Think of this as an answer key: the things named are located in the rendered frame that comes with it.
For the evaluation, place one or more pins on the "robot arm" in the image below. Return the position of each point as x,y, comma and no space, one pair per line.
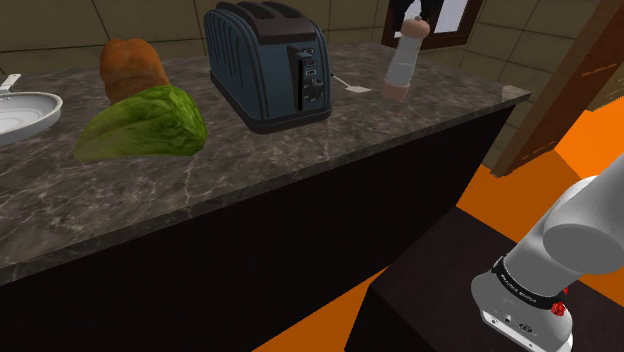
529,263

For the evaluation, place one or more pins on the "brown bread loaf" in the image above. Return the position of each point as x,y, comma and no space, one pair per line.
129,66

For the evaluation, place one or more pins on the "brown wooden door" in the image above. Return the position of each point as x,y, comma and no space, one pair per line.
560,92

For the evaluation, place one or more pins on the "green lettuce head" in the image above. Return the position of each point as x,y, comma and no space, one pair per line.
146,126

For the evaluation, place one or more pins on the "dark robot stand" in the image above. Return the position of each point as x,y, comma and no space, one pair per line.
429,273

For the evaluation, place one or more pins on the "dark wooden framed window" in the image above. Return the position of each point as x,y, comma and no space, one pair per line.
451,38

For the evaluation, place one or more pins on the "dark blue toaster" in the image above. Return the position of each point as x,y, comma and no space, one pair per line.
253,63

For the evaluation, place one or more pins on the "clear pepper grinder, wooden ends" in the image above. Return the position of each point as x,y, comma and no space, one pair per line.
403,61

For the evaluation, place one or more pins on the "white frying pan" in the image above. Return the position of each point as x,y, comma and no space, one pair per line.
24,114

